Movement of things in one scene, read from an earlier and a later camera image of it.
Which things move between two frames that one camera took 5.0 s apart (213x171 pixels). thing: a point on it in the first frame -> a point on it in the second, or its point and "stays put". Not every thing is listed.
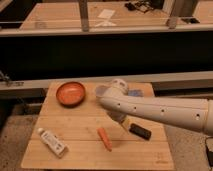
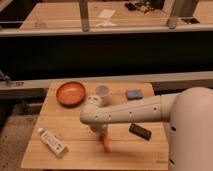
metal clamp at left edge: (4, 77) stays put
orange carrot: (105, 138) stays put
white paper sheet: (106, 13) stays put
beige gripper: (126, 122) -> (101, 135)
